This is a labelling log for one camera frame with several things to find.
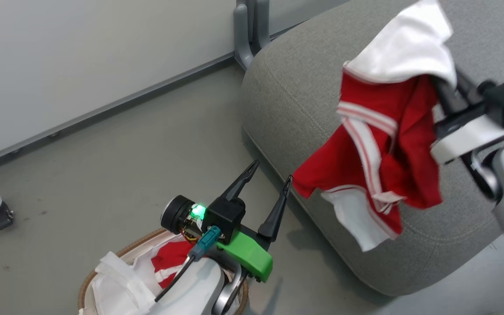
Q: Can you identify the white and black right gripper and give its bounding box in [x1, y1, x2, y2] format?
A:
[430, 69, 504, 165]

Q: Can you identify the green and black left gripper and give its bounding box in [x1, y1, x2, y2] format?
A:
[201, 159, 294, 284]

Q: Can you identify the red and white striped garment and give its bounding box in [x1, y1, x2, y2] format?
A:
[292, 0, 458, 252]

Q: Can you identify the grey fabric sofa seat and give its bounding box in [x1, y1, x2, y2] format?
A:
[240, 0, 504, 298]

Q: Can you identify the round wicker laundry basket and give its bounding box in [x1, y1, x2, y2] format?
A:
[78, 227, 250, 315]

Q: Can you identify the red garment with white stripes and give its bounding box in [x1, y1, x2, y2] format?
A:
[150, 240, 196, 289]

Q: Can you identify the grey metal stand leg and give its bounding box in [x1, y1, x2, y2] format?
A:
[233, 0, 272, 71]

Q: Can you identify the white crumpled cloth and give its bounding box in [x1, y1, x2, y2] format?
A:
[79, 233, 200, 315]

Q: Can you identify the black cable with teal plug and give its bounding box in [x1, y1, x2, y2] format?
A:
[154, 225, 222, 303]

